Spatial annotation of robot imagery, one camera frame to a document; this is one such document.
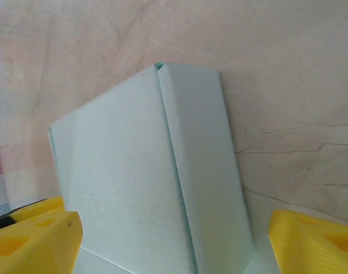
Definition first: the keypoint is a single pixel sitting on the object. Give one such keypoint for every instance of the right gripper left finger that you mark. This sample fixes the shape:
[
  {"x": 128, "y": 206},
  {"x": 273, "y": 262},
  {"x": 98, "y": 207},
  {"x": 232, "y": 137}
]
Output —
[{"x": 33, "y": 242}]

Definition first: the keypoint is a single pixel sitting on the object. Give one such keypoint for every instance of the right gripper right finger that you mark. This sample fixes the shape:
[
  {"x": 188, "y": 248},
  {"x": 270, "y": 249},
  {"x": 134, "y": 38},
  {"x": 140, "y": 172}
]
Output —
[{"x": 313, "y": 245}]

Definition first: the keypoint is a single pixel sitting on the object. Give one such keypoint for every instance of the light blue cloth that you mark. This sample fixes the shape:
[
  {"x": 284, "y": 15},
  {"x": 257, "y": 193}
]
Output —
[{"x": 119, "y": 171}]

